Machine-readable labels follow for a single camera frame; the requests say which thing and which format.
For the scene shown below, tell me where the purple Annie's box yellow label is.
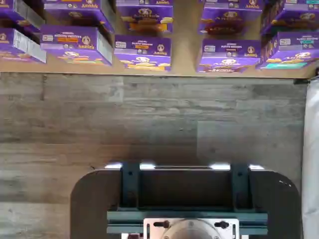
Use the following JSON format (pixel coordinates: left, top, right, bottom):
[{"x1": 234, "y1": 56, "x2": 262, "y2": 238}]
[{"x1": 114, "y1": 34, "x2": 172, "y2": 72}]

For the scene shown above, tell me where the wooden shelf board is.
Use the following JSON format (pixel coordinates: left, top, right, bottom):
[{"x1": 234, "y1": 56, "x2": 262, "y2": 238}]
[{"x1": 0, "y1": 0, "x2": 319, "y2": 80}]

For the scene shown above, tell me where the purple Annie's box brown label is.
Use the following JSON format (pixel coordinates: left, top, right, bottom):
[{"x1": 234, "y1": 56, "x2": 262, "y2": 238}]
[{"x1": 196, "y1": 39, "x2": 262, "y2": 74}]

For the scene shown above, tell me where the purple Annie's snack box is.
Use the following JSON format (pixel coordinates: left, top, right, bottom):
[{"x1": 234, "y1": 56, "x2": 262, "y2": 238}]
[
  {"x1": 42, "y1": 0, "x2": 116, "y2": 33},
  {"x1": 0, "y1": 27, "x2": 47, "y2": 64},
  {"x1": 260, "y1": 0, "x2": 319, "y2": 35},
  {"x1": 198, "y1": 0, "x2": 265, "y2": 35},
  {"x1": 0, "y1": 0, "x2": 46, "y2": 33},
  {"x1": 116, "y1": 0, "x2": 174, "y2": 34}
]

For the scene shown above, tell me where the purple Annie's box orange label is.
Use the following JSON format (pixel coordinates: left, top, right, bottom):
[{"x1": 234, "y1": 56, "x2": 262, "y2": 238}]
[{"x1": 39, "y1": 24, "x2": 113, "y2": 67}]

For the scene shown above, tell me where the purple Annie's box teal label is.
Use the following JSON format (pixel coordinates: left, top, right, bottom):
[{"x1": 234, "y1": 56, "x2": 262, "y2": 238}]
[{"x1": 256, "y1": 31, "x2": 319, "y2": 70}]

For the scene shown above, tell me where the short teal aluminium bar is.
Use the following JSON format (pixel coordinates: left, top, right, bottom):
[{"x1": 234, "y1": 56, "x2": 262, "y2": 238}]
[
  {"x1": 121, "y1": 161, "x2": 140, "y2": 210},
  {"x1": 230, "y1": 163, "x2": 251, "y2": 210}
]

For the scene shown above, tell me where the silver mounting plate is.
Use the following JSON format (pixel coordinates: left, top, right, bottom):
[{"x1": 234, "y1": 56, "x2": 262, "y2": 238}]
[{"x1": 143, "y1": 218, "x2": 240, "y2": 239}]

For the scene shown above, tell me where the white plastic sheet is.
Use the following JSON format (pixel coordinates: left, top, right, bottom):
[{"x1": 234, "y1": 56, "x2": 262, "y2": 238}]
[{"x1": 303, "y1": 76, "x2": 319, "y2": 239}]

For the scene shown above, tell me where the dark rounded base plate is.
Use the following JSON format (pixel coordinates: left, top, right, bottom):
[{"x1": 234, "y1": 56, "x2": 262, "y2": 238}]
[{"x1": 70, "y1": 163, "x2": 304, "y2": 239}]

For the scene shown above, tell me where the long teal aluminium rail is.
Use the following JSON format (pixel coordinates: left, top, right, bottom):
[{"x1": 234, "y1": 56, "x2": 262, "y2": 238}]
[{"x1": 107, "y1": 209, "x2": 269, "y2": 236}]

